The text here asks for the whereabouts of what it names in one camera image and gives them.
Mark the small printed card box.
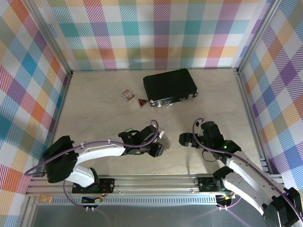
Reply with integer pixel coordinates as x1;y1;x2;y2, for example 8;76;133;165
120;89;137;103

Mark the black briefcase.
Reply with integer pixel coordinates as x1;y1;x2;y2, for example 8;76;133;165
143;68;199;108

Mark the grey metal sheet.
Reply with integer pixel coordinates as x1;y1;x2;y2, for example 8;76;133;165
20;203;268;227

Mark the orange printed tag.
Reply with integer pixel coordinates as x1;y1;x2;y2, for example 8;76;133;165
37;194;53;203

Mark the thin black cable loop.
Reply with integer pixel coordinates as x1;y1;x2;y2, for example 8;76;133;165
202;150;217;163

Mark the aluminium frame rail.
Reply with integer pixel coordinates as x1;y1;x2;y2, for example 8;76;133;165
25;174;286;197

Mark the aluminium side rail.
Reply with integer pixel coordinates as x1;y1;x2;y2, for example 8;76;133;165
236;70;270;175
44;70;74;166

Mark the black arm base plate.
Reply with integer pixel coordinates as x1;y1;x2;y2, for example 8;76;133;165
197;176;222;192
71;178;116;195

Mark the grey slotted cable duct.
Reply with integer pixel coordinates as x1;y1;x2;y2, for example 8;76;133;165
35;195;240;206

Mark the small wired connector board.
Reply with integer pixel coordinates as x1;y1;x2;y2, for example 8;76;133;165
216;193;235;201
81;195;106;204

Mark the aluminium frame post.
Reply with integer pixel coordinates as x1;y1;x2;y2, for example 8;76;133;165
236;0;284;74
23;0;73;76

